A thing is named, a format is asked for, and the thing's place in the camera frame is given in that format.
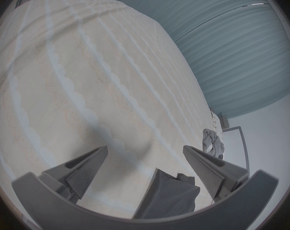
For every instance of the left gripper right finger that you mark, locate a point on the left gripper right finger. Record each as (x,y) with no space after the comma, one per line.
(214,174)

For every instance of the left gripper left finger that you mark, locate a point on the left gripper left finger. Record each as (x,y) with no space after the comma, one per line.
(70,176)

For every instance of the black T-shirt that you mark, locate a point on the black T-shirt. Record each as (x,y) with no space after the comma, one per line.
(168,195)

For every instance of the bed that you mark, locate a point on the bed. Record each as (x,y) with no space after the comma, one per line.
(87,80)

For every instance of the black shiny garment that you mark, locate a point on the black shiny garment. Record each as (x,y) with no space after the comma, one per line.
(221,156)

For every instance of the grey knit garment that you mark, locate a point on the grey knit garment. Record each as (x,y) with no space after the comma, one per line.
(212,140)

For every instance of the white printed pillow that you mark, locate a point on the white printed pillow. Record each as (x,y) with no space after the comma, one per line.
(216,121)

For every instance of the grey bedside table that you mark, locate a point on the grey bedside table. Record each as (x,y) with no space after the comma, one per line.
(222,118)

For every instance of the blue-green curtain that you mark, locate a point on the blue-green curtain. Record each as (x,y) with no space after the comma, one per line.
(231,44)

